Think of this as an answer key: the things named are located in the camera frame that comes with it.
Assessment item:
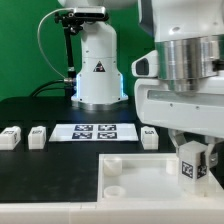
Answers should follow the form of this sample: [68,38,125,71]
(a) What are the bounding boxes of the black camera stand pole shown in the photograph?
[63,22,77,97]

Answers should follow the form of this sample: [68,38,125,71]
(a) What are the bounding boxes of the sheet with marker tags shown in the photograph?
[49,123,138,142]

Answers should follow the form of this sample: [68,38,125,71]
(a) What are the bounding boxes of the white square table top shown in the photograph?
[98,153,224,201]

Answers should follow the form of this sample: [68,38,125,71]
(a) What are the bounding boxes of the white L-shaped fence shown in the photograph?
[0,155,224,224]

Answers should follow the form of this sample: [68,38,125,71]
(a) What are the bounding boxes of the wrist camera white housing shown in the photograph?
[131,50,159,78]

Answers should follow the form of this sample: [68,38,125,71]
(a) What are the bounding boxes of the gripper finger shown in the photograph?
[168,129,184,155]
[205,136,220,167]

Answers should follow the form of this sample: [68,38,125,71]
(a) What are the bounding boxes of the grey camera cable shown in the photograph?
[36,7,76,81]

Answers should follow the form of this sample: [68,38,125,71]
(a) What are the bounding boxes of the black camera on stand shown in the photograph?
[55,6,108,22]

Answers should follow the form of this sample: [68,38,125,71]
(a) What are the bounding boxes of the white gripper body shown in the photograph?
[134,79,224,138]

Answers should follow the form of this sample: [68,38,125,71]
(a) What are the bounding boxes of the black cables at base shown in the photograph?
[30,79,73,98]

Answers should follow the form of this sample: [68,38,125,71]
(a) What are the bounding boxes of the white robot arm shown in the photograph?
[58,0,224,166]

